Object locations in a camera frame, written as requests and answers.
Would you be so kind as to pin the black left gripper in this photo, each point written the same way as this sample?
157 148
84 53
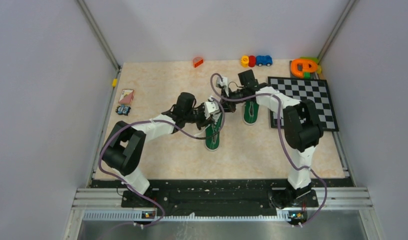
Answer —
204 122

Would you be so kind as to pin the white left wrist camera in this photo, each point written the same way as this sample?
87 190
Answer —
211 107

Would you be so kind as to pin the yellow clip on frame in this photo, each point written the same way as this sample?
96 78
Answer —
114 82

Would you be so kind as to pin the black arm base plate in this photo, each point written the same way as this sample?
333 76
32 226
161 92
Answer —
204 198

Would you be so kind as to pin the aluminium frame rail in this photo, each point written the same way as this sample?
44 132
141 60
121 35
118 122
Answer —
105 204

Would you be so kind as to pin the black white chessboard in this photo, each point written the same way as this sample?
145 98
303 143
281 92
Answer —
316 90

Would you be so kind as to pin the orange green ring toy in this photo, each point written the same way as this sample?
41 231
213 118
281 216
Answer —
305 67

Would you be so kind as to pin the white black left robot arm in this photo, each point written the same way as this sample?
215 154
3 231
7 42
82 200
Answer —
123 148

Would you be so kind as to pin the pink tangram puzzle box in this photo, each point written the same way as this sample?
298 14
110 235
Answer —
126 97

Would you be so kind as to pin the yellow toy block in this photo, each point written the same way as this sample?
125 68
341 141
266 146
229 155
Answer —
244 61

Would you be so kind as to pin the orange toy brick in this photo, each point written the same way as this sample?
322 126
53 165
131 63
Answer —
197 61

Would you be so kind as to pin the red toy block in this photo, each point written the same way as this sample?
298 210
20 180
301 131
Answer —
251 61

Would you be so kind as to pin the green canvas sneaker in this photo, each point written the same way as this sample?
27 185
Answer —
250 112
212 133

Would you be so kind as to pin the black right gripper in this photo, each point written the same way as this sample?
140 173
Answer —
228 105

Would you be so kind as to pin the blue toy car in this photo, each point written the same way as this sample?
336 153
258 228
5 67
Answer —
263 60

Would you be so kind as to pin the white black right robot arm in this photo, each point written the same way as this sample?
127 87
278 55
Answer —
302 128

